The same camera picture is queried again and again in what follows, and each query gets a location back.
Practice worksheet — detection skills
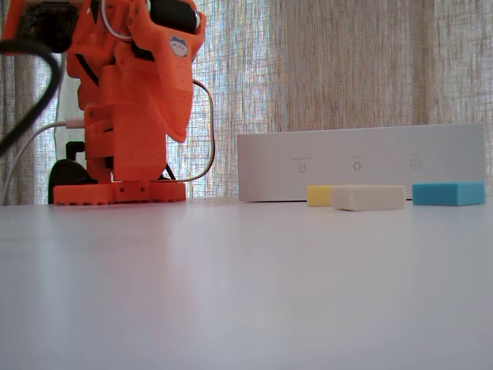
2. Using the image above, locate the orange gripper black servo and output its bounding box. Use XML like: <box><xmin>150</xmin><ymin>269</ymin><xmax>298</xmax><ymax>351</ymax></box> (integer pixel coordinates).
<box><xmin>129</xmin><ymin>0</ymin><xmax>207</xmax><ymax>144</ymax></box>

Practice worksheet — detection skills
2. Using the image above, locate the orange robot base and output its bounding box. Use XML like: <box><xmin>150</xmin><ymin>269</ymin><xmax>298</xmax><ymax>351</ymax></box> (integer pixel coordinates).
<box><xmin>52</xmin><ymin>181</ymin><xmax>187</xmax><ymax>206</ymax></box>

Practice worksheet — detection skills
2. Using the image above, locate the yellow foam cuboid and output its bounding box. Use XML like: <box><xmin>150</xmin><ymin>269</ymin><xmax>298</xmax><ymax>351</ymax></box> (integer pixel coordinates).
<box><xmin>307</xmin><ymin>185</ymin><xmax>333</xmax><ymax>207</ymax></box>

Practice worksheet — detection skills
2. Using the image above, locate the white foam cuboid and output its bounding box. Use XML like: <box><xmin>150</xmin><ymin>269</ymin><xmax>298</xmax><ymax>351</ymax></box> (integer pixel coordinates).
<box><xmin>330</xmin><ymin>184</ymin><xmax>407</xmax><ymax>212</ymax></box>

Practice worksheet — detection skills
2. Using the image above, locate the blue foam cuboid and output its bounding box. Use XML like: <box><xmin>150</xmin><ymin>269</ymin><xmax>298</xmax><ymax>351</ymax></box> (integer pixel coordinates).
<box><xmin>411</xmin><ymin>180</ymin><xmax>486</xmax><ymax>207</ymax></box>

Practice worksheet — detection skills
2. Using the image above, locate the cartoon animal sticker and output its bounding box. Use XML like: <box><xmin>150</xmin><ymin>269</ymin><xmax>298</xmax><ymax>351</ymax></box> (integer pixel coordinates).
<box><xmin>168</xmin><ymin>35</ymin><xmax>190</xmax><ymax>59</ymax></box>

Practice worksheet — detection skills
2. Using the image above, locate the black table clamp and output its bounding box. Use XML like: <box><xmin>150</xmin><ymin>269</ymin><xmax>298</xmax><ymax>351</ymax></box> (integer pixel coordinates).
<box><xmin>48</xmin><ymin>141</ymin><xmax>98</xmax><ymax>204</ymax></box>

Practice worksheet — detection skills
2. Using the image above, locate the beige woven curtain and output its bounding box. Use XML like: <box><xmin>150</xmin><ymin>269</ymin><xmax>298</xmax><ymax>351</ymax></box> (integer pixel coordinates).
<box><xmin>0</xmin><ymin>0</ymin><xmax>493</xmax><ymax>205</ymax></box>

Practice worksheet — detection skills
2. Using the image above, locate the white cardboard box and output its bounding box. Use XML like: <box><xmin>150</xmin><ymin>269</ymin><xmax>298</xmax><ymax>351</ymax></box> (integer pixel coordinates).
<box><xmin>236</xmin><ymin>123</ymin><xmax>485</xmax><ymax>204</ymax></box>

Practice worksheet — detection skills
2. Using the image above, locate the red white black servo cable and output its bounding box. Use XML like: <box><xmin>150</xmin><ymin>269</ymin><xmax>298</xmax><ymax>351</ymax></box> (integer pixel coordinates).
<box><xmin>100</xmin><ymin>0</ymin><xmax>134</xmax><ymax>42</ymax></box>
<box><xmin>165</xmin><ymin>79</ymin><xmax>216</xmax><ymax>182</ymax></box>

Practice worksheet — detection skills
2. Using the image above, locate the white usb cable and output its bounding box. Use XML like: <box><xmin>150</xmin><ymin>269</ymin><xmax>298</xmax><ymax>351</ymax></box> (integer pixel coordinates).
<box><xmin>2</xmin><ymin>119</ymin><xmax>85</xmax><ymax>206</ymax></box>

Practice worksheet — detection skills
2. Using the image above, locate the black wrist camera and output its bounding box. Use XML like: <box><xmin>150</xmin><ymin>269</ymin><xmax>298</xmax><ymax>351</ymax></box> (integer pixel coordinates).
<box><xmin>18</xmin><ymin>0</ymin><xmax>78</xmax><ymax>53</ymax></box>

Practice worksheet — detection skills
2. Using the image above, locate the black camera cable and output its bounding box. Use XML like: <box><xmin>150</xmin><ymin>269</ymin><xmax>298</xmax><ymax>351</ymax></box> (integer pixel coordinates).
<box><xmin>0</xmin><ymin>40</ymin><xmax>62</xmax><ymax>155</ymax></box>

